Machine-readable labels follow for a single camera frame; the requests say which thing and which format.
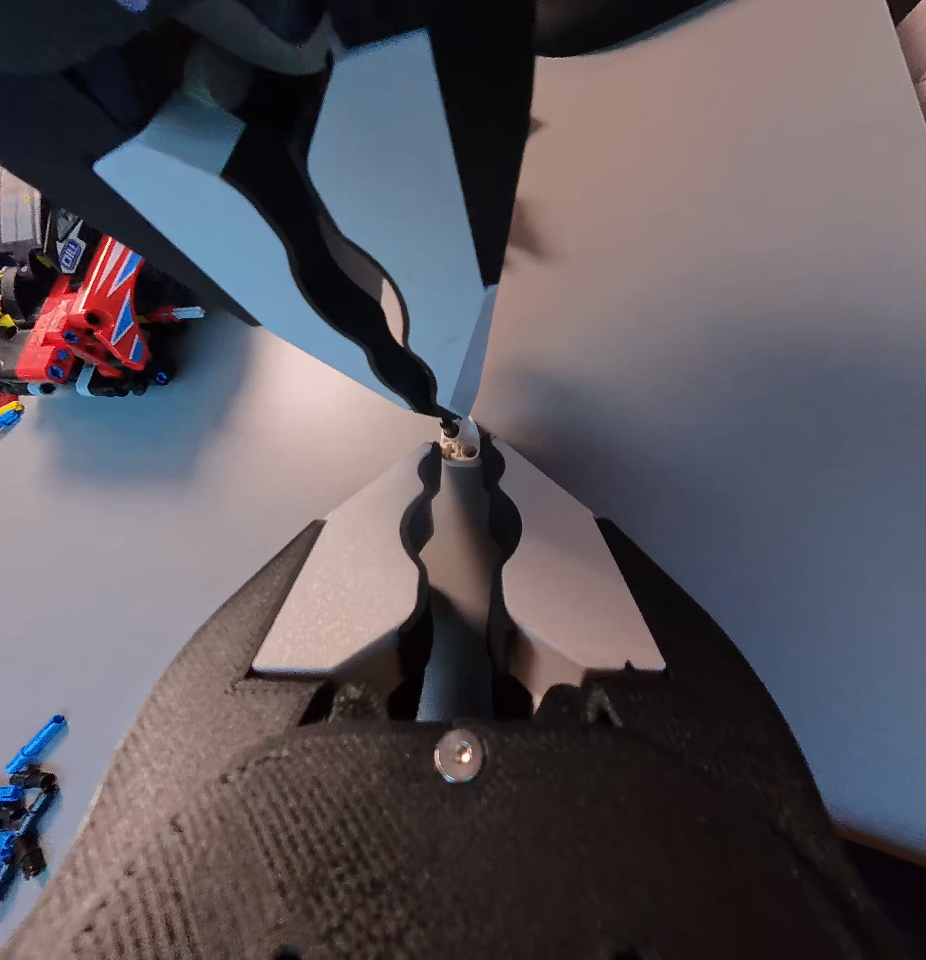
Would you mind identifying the white lego liftarm piece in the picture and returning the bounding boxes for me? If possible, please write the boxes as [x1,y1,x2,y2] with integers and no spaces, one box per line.
[439,421,481,468]

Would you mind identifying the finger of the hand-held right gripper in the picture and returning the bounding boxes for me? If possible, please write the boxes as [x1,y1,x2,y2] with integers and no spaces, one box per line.
[93,95,445,421]
[307,28,500,421]

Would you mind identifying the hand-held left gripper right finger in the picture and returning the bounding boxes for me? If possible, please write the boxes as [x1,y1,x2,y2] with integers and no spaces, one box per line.
[481,438,666,711]

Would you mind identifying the cluster of blue black pins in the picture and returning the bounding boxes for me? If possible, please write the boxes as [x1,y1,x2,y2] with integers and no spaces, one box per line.
[0,714,67,912]

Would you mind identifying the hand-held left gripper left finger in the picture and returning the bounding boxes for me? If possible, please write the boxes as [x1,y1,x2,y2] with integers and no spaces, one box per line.
[251,441,442,706]

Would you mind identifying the black chair armrest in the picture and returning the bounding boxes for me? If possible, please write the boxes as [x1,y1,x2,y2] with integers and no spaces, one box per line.
[534,0,722,59]

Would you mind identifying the lego race car model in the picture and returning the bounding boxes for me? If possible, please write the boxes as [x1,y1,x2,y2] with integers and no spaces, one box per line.
[0,149,206,399]

